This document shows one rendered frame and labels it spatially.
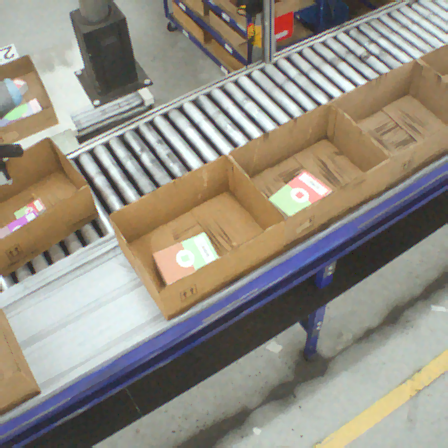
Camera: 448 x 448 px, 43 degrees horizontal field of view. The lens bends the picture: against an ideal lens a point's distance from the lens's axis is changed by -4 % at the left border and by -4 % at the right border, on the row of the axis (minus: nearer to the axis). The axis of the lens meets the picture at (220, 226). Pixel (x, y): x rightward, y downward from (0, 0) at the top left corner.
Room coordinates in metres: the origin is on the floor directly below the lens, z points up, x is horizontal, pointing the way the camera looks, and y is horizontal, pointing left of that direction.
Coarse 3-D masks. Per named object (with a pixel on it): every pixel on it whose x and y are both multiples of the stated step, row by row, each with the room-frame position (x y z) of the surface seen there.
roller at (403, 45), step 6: (372, 18) 2.17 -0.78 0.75; (372, 24) 2.14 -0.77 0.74; (378, 24) 2.13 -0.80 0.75; (378, 30) 2.10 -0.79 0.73; (384, 30) 2.08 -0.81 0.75; (390, 30) 2.07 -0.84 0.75; (384, 36) 2.06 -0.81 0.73; (390, 36) 2.04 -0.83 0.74; (396, 36) 2.03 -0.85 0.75; (396, 42) 2.00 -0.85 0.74; (402, 42) 1.99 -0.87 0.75; (402, 48) 1.97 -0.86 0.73; (408, 48) 1.95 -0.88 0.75; (414, 48) 1.94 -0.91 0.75; (408, 54) 1.93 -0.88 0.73; (414, 54) 1.91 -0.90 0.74; (420, 54) 1.90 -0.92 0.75
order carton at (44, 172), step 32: (32, 160) 1.40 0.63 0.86; (64, 160) 1.36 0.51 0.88; (0, 192) 1.31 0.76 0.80; (32, 192) 1.33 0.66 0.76; (64, 192) 1.32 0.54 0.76; (0, 224) 1.21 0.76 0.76; (32, 224) 1.08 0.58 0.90; (64, 224) 1.14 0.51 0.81; (0, 256) 1.01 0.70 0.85; (32, 256) 1.06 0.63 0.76
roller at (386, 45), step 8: (360, 24) 2.13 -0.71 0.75; (368, 32) 2.08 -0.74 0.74; (376, 32) 2.07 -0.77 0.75; (376, 40) 2.03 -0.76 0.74; (384, 40) 2.01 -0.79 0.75; (384, 48) 1.97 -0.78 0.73; (392, 48) 1.95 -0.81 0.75; (392, 56) 1.93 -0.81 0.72; (400, 56) 1.90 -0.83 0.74; (408, 56) 1.89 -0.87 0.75
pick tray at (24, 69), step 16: (16, 64) 2.00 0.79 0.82; (32, 64) 1.99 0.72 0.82; (0, 80) 1.97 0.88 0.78; (32, 80) 1.96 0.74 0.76; (32, 96) 1.85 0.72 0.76; (48, 96) 1.73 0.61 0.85; (48, 112) 1.67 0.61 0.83; (0, 128) 1.59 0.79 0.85; (16, 128) 1.61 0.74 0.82; (32, 128) 1.64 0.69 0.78
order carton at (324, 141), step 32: (288, 128) 1.26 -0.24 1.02; (320, 128) 1.32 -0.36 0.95; (352, 128) 1.24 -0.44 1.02; (256, 160) 1.21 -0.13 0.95; (288, 160) 1.25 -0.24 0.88; (320, 160) 1.23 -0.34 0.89; (352, 160) 1.22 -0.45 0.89; (384, 160) 1.11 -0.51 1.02; (352, 192) 1.02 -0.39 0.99; (288, 224) 0.91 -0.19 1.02; (320, 224) 0.96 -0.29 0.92
